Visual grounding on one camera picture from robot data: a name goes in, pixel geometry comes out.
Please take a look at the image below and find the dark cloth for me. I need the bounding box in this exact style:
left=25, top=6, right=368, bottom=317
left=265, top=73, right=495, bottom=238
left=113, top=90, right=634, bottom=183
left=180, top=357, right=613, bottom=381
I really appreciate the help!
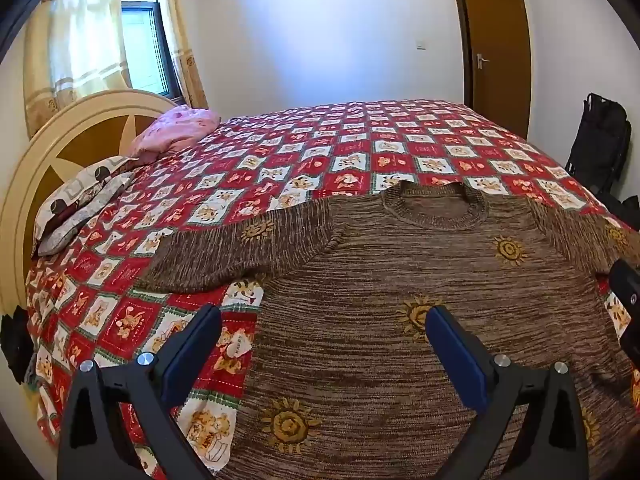
left=0, top=305, right=36, bottom=386

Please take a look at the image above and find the brown knitted sun-pattern sweater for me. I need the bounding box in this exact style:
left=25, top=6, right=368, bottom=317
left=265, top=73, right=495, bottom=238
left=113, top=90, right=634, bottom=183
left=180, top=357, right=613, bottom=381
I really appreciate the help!
left=132, top=180, right=640, bottom=480

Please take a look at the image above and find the black backpack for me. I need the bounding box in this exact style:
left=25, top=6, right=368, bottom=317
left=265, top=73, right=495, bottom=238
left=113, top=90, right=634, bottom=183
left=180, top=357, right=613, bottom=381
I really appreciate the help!
left=565, top=92, right=632, bottom=196

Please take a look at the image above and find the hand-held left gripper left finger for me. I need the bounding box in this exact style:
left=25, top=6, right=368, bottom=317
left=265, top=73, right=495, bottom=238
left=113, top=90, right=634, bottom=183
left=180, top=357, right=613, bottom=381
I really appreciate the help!
left=57, top=304, right=223, bottom=480

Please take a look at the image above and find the window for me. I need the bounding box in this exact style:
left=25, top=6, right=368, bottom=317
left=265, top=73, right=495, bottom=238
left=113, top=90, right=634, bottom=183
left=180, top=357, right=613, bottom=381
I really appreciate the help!
left=120, top=0, right=183, bottom=101

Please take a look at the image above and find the cream patterned curtain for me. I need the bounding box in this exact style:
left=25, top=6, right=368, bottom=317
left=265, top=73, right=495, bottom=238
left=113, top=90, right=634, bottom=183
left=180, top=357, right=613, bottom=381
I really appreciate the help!
left=155, top=0, right=208, bottom=111

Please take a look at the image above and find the cream sheer curtain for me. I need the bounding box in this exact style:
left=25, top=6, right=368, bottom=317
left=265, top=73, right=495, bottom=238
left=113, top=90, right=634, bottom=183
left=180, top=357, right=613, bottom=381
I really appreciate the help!
left=22, top=0, right=133, bottom=138

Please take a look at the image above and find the cream and brown headboard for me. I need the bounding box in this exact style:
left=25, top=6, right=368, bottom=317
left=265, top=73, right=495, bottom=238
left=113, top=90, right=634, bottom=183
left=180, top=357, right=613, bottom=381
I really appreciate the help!
left=0, top=87, right=181, bottom=321

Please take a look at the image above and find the grey patterned pillow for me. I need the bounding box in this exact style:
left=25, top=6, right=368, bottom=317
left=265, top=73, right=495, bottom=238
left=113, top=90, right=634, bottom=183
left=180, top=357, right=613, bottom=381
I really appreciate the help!
left=32, top=155, right=138, bottom=256

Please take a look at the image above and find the brown wooden door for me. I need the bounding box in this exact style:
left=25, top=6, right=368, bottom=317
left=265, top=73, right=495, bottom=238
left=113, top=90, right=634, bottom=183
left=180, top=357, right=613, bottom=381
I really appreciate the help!
left=447, top=0, right=533, bottom=141

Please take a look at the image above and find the black bag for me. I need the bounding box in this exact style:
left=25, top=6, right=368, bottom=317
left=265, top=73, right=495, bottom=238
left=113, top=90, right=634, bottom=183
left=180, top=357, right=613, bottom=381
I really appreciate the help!
left=595, top=192, right=640, bottom=233

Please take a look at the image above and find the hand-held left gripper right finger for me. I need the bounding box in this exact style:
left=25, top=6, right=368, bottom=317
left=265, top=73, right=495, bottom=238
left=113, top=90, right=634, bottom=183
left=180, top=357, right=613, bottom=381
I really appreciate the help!
left=425, top=305, right=591, bottom=480

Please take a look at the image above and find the red checkered printed bedspread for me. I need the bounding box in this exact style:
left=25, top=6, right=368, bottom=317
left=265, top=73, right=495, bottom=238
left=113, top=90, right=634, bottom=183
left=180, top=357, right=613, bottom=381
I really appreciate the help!
left=25, top=100, right=640, bottom=480

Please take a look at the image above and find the pink pillow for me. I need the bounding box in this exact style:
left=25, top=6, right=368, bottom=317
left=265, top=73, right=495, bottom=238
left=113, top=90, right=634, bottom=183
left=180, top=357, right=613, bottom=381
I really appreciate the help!
left=127, top=105, right=222, bottom=158

